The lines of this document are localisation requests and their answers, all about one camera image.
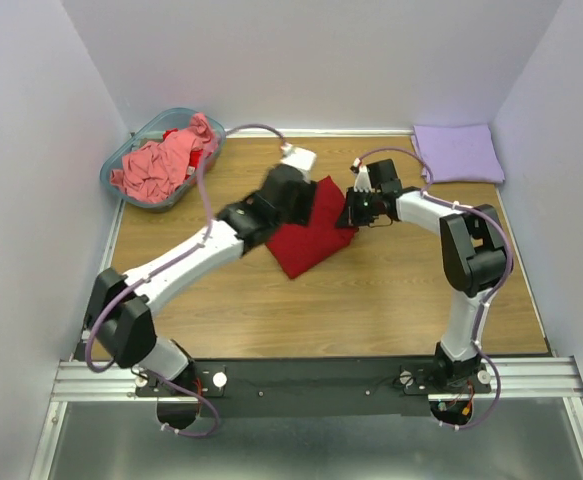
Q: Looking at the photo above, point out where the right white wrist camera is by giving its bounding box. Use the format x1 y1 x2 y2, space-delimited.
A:
350 158 372 192

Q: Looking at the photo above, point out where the clear blue plastic bin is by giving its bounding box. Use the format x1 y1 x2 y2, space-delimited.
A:
100 108 225 212

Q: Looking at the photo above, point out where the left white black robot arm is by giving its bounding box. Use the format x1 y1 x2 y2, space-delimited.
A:
85 160 317 395

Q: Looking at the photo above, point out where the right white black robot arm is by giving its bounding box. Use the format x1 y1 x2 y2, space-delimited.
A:
336 159 513 392

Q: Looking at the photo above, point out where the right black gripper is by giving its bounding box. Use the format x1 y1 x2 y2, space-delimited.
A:
336 186 381 228

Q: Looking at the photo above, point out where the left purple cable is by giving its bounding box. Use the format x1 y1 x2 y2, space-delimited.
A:
84 123 285 439

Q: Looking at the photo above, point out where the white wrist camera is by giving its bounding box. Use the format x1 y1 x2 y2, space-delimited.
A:
350 158 372 192
281 143 317 181

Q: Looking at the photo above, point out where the pink t shirt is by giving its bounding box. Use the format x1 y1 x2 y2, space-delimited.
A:
105 113 221 207

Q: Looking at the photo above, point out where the folded lavender t shirt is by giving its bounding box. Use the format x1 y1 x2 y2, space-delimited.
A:
411 124 505 184

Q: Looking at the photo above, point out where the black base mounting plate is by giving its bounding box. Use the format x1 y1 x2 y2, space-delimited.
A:
135 355 492 420

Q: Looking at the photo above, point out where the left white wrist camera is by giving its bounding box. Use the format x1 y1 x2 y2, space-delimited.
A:
281 143 317 181

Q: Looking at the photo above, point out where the dark red t shirt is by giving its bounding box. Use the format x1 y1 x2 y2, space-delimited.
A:
266 176 358 279

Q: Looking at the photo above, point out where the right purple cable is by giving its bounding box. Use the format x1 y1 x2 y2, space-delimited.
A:
351 147 515 432

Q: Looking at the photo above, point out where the purple cable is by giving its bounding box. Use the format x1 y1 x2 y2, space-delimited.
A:
84 123 285 439
351 147 515 432

